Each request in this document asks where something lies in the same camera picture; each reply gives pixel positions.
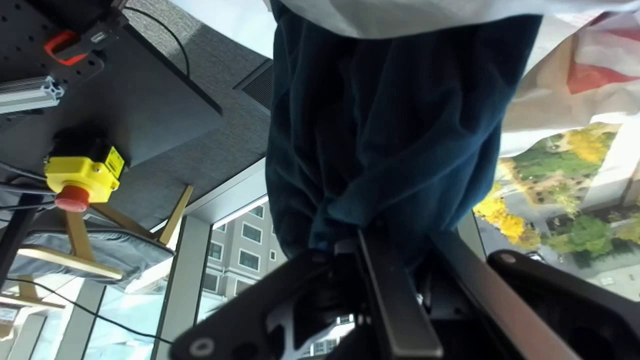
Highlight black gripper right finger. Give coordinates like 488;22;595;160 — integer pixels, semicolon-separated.
436;238;580;360

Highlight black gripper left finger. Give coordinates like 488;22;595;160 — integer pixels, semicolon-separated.
356;230;445;360

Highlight dark blue shirt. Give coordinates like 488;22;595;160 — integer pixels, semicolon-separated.
266;0;541;264

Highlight yellow emergency stop button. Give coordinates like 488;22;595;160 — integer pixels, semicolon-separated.
45;146;127;212

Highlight red handled clamp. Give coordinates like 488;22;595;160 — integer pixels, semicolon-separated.
42;18;123;71

